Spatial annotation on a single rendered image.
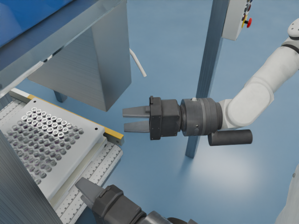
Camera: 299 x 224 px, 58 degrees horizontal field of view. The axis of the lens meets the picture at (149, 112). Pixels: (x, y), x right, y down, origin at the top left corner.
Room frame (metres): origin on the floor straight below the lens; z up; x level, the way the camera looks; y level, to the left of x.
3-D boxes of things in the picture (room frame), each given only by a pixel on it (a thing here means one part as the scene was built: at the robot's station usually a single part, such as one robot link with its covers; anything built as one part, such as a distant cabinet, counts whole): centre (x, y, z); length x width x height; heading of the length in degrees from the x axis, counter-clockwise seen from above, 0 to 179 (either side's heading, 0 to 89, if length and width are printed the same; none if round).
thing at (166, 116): (0.41, -0.06, 1.06); 0.12 x 0.10 x 0.13; 94
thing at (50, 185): (0.39, 0.28, 0.97); 0.25 x 0.24 x 0.02; 152
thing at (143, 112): (0.40, 0.03, 1.09); 0.06 x 0.03 x 0.02; 94
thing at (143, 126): (0.40, 0.03, 1.03); 0.06 x 0.03 x 0.02; 94
